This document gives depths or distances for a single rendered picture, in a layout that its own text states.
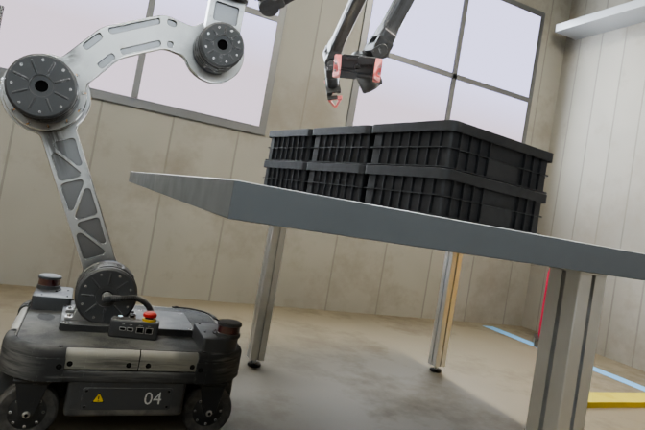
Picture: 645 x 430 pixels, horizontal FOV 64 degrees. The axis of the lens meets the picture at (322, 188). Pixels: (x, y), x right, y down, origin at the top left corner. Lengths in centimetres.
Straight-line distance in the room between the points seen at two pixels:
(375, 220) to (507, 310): 399
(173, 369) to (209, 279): 185
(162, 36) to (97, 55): 20
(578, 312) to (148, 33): 142
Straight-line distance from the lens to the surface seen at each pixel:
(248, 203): 53
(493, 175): 131
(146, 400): 152
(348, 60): 158
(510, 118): 439
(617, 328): 415
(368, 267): 370
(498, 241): 70
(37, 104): 159
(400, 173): 128
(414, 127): 128
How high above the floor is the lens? 69
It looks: 2 degrees up
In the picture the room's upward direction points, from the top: 10 degrees clockwise
